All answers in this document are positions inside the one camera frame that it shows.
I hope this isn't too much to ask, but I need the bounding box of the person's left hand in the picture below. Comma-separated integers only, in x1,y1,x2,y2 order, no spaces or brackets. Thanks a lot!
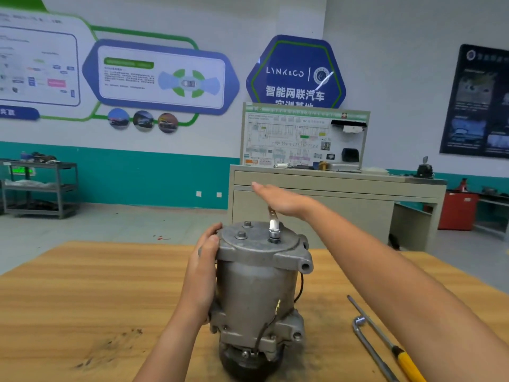
175,222,224,325

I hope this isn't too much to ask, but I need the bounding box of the person's right hand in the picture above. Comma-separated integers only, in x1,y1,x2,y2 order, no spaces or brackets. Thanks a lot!
250,182,323,225

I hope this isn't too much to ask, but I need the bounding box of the silver combination wrench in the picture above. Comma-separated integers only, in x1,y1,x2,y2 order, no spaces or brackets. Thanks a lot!
269,206,282,242

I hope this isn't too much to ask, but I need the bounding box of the grey metal compressor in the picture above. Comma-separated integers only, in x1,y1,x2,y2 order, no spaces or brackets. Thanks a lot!
208,221,314,382

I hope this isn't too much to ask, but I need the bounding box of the person's left forearm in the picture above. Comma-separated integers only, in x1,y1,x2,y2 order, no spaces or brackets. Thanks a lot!
134,310,212,382

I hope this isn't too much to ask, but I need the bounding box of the person's right forearm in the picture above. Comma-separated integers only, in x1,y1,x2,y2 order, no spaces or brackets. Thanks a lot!
306,198,509,382

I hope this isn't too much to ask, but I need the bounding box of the beige workbench cabinet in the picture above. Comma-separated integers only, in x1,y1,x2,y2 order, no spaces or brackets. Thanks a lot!
227,164,448,253

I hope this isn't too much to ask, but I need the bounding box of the white wiring display board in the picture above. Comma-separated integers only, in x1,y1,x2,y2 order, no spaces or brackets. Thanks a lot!
240,102,372,171

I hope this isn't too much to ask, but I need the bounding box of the small black device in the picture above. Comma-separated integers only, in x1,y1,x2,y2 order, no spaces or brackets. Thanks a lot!
417,157,435,180

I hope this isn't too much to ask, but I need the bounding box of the silver L-shaped socket wrench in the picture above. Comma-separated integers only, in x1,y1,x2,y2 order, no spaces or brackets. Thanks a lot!
352,316,399,382

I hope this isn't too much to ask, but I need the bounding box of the red cabinet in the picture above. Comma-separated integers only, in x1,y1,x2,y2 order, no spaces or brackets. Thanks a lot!
438,190,480,231

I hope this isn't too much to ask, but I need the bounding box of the grey metal shelf cart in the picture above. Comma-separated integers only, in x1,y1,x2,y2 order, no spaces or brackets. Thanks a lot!
2,157,80,220

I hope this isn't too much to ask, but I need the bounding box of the blue rounded infographic panel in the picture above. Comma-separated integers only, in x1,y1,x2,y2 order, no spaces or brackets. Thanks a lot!
82,39,241,116

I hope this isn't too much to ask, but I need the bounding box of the blue hexagon wall sign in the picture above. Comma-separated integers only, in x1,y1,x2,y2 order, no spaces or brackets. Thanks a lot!
245,34,348,108

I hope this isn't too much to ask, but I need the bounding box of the round photo wall decal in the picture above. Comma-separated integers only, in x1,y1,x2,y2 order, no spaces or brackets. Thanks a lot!
156,112,180,134
107,108,130,131
132,109,155,132

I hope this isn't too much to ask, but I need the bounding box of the yellow handled screwdriver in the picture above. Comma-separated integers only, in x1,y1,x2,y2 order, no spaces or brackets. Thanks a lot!
347,295,428,382

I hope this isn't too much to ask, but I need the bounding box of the dark wall poster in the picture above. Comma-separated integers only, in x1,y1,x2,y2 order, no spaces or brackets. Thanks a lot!
439,44,509,159

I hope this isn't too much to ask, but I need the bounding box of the white infographic wall panel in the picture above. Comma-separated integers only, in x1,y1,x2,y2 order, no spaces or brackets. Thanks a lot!
0,7,83,108

